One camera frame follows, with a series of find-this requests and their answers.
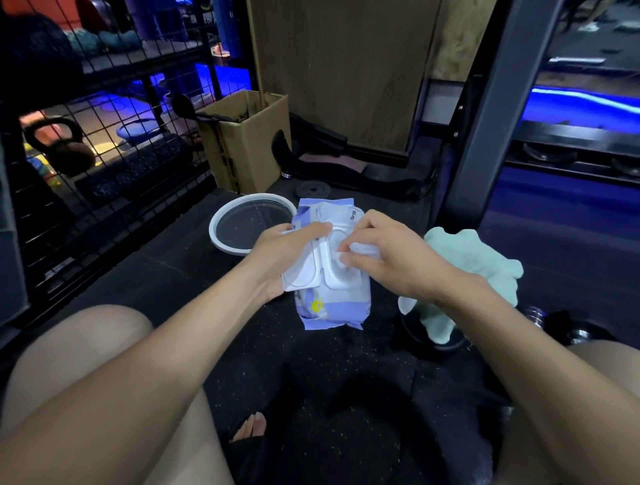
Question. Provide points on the person's left hand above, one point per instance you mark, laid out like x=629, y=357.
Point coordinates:
x=277, y=255

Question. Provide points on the person's right hand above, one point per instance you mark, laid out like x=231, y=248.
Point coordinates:
x=405, y=260

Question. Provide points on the white blue wet wipes pack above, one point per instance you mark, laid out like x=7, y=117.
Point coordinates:
x=330, y=310

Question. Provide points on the small chrome dumbbell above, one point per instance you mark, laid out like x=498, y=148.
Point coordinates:
x=535, y=317

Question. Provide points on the person's right forearm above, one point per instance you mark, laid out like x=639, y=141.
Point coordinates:
x=540, y=380

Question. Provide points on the person's left forearm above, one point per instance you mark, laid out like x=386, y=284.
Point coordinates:
x=150, y=370

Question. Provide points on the person's left leg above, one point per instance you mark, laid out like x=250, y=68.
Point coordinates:
x=75, y=350

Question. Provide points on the person's leg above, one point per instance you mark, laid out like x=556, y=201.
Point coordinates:
x=75, y=350
x=610, y=370

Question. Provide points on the person's right leg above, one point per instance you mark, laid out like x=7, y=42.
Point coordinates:
x=610, y=370

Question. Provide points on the white rimmed basin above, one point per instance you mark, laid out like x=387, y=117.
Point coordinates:
x=216, y=235

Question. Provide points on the small black weight plate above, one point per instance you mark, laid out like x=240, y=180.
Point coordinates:
x=312, y=189

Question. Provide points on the light green cloth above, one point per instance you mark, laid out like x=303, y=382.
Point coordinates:
x=480, y=265

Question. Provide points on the black padded bench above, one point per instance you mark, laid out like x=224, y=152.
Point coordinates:
x=365, y=177

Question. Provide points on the brown cardboard box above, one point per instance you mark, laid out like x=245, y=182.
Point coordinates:
x=250, y=150

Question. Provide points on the black speckled foam block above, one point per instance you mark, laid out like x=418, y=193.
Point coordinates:
x=135, y=167

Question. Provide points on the blue disc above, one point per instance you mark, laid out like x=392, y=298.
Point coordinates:
x=137, y=130

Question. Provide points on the dark metal rack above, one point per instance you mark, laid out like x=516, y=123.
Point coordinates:
x=565, y=145

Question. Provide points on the black left sandal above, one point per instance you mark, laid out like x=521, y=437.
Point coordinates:
x=247, y=459

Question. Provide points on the black kettlebell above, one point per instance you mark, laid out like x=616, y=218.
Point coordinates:
x=70, y=157

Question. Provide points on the large black ball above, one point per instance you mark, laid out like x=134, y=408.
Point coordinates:
x=40, y=55

